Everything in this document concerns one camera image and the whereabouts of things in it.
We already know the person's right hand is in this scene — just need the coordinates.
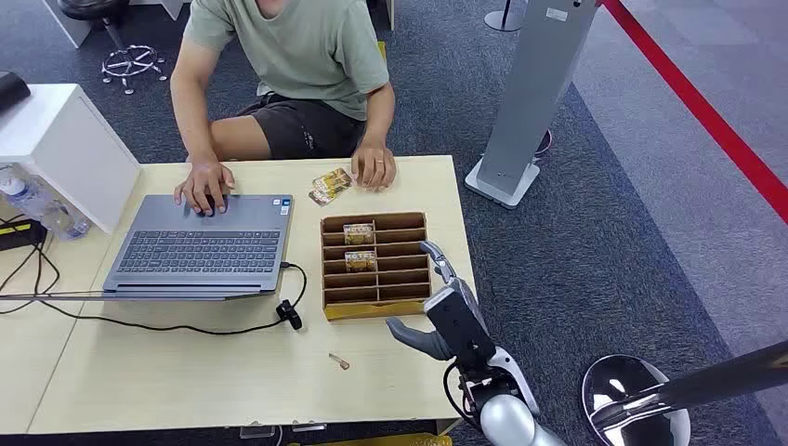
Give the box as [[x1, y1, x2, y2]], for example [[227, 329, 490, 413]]
[[173, 158, 236, 217]]

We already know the person's left hand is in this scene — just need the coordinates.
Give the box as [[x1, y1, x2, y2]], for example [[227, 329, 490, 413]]
[[350, 142, 399, 193]]

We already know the yellow printed card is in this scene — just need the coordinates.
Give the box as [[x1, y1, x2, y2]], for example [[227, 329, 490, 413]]
[[344, 251, 377, 273], [308, 183, 341, 207], [311, 167, 353, 193], [343, 223, 375, 246]]

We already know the person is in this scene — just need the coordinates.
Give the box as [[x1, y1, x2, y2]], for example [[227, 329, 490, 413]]
[[169, 0, 399, 217]]

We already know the brown cardboard card organizer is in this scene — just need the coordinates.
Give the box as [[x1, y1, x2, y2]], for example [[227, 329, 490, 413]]
[[320, 212, 433, 322]]

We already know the grey laptop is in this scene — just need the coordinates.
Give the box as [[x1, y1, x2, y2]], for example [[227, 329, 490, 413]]
[[0, 194, 296, 303]]

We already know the black office chair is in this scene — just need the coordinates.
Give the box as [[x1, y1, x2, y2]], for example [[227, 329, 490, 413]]
[[57, 0, 168, 96]]

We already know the white cabinet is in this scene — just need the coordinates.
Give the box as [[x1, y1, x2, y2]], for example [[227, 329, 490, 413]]
[[0, 83, 141, 235]]

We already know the clear plastic water bottle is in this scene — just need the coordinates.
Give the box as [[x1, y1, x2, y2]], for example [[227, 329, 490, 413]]
[[0, 164, 92, 242]]

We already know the grey kiosk stand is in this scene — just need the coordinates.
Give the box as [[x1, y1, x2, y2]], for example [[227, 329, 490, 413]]
[[465, 0, 601, 211]]

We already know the black and yellow device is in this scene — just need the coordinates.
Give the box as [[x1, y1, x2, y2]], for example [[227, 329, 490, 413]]
[[0, 218, 48, 253]]

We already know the round grey stand base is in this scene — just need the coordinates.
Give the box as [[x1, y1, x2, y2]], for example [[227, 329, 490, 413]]
[[484, 0, 531, 33]]

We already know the white furniture panel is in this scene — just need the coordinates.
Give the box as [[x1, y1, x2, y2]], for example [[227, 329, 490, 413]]
[[41, 0, 95, 49]]

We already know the black object on cabinet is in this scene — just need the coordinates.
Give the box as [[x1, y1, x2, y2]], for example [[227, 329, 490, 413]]
[[0, 71, 32, 115]]

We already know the yellow object under table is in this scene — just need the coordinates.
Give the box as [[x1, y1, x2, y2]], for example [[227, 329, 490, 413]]
[[289, 433, 453, 446]]

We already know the red barrier belt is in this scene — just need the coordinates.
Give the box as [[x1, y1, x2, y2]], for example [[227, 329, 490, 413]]
[[599, 0, 788, 226]]

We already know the chrome stanchion with black pole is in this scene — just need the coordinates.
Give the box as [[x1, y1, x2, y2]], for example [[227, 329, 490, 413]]
[[581, 340, 788, 446]]

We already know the black laptop cable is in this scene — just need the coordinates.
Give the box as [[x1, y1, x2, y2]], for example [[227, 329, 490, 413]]
[[36, 261, 308, 337]]

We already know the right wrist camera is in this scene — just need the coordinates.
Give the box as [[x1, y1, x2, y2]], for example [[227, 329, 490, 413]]
[[423, 284, 499, 371]]

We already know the thin black cable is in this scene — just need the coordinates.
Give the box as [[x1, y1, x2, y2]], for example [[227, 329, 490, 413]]
[[0, 215, 61, 316]]

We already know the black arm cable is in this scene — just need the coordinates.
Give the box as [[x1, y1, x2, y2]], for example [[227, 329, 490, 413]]
[[442, 361, 488, 432]]

